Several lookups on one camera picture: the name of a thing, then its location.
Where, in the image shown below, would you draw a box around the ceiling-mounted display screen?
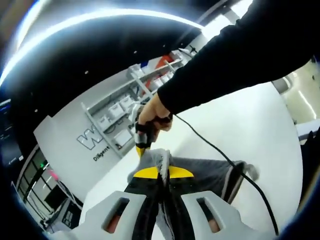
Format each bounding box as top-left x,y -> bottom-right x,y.
0,98 -> 23,166

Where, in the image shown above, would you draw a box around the long ceiling light strip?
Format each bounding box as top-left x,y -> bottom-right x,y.
0,14 -> 206,83

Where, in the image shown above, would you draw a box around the pink object on stand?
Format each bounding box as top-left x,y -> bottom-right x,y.
47,168 -> 60,181

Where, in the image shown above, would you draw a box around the small black monitor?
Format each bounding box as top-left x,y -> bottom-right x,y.
43,184 -> 67,208

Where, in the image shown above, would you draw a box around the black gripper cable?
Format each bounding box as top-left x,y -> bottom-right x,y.
172,113 -> 280,237

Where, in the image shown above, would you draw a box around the person's right hand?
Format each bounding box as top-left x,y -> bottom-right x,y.
136,94 -> 174,148

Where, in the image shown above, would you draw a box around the grey metal shelving rack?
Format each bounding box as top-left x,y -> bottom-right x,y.
79,48 -> 195,158

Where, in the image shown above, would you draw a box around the black equipment cabinet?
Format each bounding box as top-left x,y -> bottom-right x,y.
53,199 -> 83,230

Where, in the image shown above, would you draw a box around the rows of white storage bins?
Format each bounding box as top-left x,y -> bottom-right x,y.
96,59 -> 183,148

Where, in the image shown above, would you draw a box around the grey towel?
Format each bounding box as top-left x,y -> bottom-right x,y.
126,147 -> 261,240

